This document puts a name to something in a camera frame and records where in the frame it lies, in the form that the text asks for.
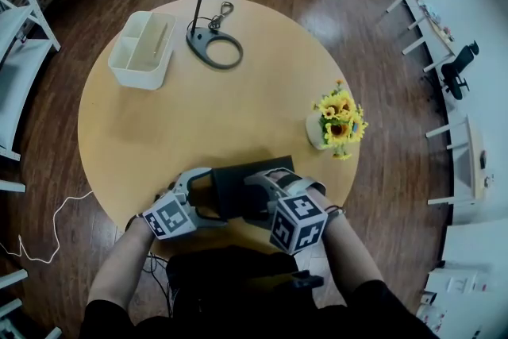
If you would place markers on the black high-back office chair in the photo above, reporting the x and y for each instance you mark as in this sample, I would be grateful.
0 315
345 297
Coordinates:
456 71

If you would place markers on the white plastic organizer tray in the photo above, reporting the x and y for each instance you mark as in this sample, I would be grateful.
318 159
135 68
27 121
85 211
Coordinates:
137 81

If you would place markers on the person's right forearm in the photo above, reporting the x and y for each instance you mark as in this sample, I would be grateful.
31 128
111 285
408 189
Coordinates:
349 258

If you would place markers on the person's left forearm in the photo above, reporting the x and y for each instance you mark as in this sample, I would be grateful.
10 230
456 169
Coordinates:
119 266

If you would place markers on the sunflowers in white pot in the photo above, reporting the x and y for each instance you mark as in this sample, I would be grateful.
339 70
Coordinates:
337 129

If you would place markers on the low white metal shelf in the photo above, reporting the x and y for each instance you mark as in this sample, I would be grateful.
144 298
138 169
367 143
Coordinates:
12 278

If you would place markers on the tall white metal shelf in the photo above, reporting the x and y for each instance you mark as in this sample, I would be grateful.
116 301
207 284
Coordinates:
16 79

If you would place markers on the person's black clothing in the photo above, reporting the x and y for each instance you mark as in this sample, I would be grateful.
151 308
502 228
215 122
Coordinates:
258 327

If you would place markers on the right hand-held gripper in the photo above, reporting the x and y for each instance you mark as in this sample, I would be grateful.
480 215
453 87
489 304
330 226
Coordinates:
297 224

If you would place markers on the black chest pack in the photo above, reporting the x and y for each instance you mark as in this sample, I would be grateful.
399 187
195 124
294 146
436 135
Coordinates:
230 278

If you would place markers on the white desk with wooden top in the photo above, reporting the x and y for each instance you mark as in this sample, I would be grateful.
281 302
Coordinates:
472 159

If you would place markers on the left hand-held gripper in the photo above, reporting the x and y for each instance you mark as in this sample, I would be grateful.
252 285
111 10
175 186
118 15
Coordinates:
168 216

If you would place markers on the black tissue box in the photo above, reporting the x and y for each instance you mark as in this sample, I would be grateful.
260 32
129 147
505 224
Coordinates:
234 186

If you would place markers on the long white wall desk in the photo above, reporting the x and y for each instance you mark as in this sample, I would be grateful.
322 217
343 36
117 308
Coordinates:
426 18

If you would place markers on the white cabinet with papers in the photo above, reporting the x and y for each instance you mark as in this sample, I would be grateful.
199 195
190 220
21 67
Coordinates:
472 262

